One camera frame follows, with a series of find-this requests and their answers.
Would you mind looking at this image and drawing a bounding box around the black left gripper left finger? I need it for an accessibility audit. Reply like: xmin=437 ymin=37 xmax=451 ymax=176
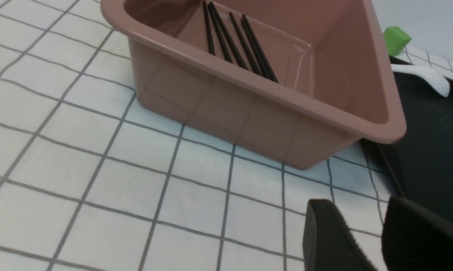
xmin=303 ymin=199 xmax=376 ymax=271

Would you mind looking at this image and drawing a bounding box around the white ceramic spoon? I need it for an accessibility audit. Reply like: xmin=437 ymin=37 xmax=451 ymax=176
xmin=391 ymin=64 xmax=450 ymax=97

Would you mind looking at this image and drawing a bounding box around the white checkered tablecloth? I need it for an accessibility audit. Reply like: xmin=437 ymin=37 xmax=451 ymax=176
xmin=0 ymin=0 xmax=453 ymax=271

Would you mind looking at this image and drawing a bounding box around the pink plastic bin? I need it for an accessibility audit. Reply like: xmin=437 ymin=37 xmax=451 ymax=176
xmin=100 ymin=0 xmax=406 ymax=169

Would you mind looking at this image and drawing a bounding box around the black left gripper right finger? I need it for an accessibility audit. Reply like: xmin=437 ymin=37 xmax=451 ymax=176
xmin=382 ymin=196 xmax=453 ymax=271

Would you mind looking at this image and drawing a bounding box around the black chopstick in bin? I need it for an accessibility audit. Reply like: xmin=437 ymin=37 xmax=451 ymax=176
xmin=210 ymin=2 xmax=248 ymax=70
xmin=241 ymin=14 xmax=273 ymax=81
xmin=247 ymin=19 xmax=279 ymax=84
xmin=229 ymin=12 xmax=263 ymax=76
xmin=202 ymin=0 xmax=216 ymax=56
xmin=208 ymin=2 xmax=233 ymax=64

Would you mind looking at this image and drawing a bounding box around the black serving tray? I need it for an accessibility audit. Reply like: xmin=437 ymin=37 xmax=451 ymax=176
xmin=362 ymin=72 xmax=453 ymax=223

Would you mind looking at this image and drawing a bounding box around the green cube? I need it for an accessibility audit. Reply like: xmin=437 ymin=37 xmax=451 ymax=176
xmin=383 ymin=26 xmax=412 ymax=56

